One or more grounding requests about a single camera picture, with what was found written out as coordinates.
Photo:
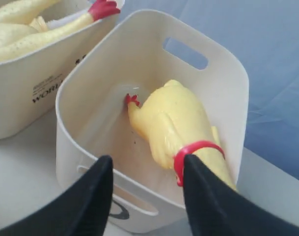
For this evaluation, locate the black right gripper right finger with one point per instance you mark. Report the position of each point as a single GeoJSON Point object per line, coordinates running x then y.
{"type": "Point", "coordinates": [214, 209]}

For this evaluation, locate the cream bin marked X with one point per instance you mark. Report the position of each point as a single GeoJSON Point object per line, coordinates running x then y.
{"type": "Point", "coordinates": [28, 84]}

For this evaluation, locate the rubber chicken with head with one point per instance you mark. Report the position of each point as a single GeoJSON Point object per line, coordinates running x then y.
{"type": "Point", "coordinates": [174, 123]}

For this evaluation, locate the headless rubber chicken feet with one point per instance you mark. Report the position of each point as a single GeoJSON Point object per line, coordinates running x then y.
{"type": "Point", "coordinates": [100, 9]}

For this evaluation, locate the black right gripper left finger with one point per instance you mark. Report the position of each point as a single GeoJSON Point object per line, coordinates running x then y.
{"type": "Point", "coordinates": [82, 210]}

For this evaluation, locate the cream bin marked O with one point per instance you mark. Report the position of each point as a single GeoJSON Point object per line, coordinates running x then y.
{"type": "Point", "coordinates": [139, 55]}

